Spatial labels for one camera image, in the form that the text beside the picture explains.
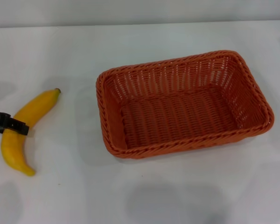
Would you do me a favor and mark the yellow banana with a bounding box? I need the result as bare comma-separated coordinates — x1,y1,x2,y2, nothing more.
0,88,62,177

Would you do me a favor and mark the orange woven plastic basket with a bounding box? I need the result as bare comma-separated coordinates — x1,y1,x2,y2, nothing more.
96,49,275,161

